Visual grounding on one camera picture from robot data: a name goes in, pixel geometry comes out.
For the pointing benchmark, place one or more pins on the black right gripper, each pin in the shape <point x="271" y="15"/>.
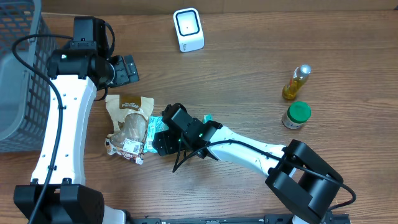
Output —
<point x="168" y="142"/>

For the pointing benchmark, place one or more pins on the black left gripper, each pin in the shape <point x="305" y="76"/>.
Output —
<point x="125" y="71"/>

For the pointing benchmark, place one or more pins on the teal white packet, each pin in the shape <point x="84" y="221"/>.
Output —
<point x="155" y="125"/>

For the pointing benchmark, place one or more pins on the teal white carton pack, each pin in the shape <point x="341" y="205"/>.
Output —
<point x="207" y="117"/>

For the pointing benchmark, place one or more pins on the brown Pantree snack pouch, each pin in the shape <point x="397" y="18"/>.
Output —
<point x="130" y="116"/>

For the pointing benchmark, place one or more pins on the green white round jar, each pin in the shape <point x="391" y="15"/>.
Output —
<point x="296" y="115"/>

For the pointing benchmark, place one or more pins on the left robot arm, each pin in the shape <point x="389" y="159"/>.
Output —
<point x="57" y="192"/>

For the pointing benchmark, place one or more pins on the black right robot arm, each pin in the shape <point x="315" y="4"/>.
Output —
<point x="297" y="175"/>

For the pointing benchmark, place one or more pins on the grey plastic mesh basket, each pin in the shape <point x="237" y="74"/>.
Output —
<point x="25" y="97"/>

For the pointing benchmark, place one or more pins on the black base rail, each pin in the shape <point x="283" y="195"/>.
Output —
<point x="266" y="219"/>

